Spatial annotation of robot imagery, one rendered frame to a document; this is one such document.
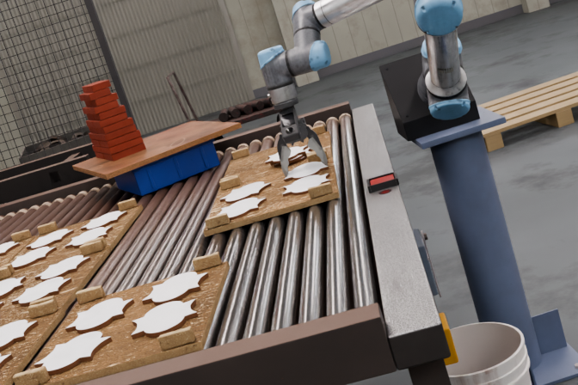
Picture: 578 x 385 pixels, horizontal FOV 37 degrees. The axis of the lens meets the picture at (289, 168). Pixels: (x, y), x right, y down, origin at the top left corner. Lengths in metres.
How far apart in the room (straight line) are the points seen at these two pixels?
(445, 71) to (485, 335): 0.77
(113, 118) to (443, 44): 1.27
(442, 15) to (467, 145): 0.67
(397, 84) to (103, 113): 1.02
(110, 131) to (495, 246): 1.36
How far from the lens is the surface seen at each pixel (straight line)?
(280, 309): 1.57
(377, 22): 12.17
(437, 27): 2.25
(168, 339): 1.52
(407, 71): 2.86
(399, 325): 1.38
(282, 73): 2.40
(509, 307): 2.96
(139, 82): 12.01
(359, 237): 1.82
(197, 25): 11.92
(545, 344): 3.14
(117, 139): 3.11
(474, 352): 2.65
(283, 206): 2.17
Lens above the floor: 1.47
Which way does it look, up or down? 12 degrees down
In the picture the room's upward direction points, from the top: 18 degrees counter-clockwise
